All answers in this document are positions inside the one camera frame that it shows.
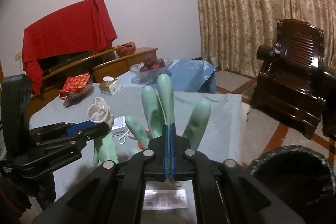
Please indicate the black lined trash bin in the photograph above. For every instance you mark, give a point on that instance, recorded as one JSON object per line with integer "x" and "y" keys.
{"x": 288, "y": 182}

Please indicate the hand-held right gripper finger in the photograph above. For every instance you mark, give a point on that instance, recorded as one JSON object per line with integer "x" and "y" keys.
{"x": 172, "y": 155}
{"x": 167, "y": 155}

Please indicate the red packet in dish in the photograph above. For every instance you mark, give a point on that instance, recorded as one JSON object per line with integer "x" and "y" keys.
{"x": 74, "y": 83}

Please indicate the small white box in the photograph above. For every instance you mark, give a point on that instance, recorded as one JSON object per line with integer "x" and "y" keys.
{"x": 119, "y": 125}

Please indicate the beige patterned curtain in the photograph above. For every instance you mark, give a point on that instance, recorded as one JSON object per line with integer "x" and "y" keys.
{"x": 249, "y": 3}

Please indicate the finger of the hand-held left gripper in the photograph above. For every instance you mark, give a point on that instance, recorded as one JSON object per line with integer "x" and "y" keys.
{"x": 78, "y": 126}
{"x": 94, "y": 130}

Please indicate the white paper slip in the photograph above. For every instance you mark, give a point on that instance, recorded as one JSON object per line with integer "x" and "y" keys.
{"x": 165, "y": 199}

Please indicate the cream scalloped tablecloth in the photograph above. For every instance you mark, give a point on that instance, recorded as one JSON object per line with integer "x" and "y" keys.
{"x": 245, "y": 109}

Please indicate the white gold tissue box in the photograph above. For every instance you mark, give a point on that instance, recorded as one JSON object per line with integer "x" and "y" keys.
{"x": 111, "y": 87}

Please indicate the beige wall outlet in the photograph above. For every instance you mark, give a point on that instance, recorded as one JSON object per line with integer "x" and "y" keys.
{"x": 17, "y": 55}

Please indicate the black television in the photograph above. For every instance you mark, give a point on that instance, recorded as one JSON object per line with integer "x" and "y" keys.
{"x": 55, "y": 62}

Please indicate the blue scalloped tablecloth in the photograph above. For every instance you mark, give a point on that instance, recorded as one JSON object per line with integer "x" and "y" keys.
{"x": 191, "y": 77}

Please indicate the bunch of red apples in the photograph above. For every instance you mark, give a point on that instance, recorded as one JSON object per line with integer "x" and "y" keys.
{"x": 152, "y": 64}

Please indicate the glass dish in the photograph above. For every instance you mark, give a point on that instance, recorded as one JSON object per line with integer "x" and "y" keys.
{"x": 78, "y": 98}

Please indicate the glass fruit bowl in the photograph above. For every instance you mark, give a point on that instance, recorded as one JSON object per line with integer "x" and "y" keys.
{"x": 141, "y": 77}

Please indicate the wooden television cabinet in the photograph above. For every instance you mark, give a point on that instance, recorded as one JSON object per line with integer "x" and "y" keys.
{"x": 126, "y": 61}

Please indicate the green rubber glove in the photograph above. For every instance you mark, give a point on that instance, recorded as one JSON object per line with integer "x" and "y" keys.
{"x": 105, "y": 148}
{"x": 152, "y": 113}

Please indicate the red cloth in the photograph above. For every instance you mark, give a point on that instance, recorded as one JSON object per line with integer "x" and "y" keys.
{"x": 65, "y": 29}

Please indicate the dark wooden armchair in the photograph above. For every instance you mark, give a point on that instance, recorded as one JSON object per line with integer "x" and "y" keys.
{"x": 288, "y": 87}

